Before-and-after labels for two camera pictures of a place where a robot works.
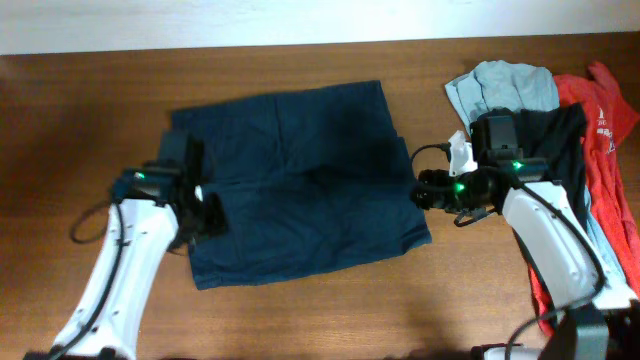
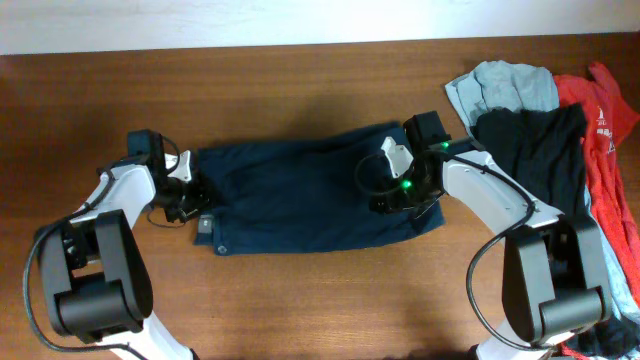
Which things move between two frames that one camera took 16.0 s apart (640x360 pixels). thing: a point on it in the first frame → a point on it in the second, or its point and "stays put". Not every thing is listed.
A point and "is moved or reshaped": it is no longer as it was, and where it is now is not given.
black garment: x=552 y=134 stays put
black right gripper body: x=455 y=194 → x=413 y=194
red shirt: x=608 y=120 stays put
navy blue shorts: x=307 y=179 is moved or reshaped
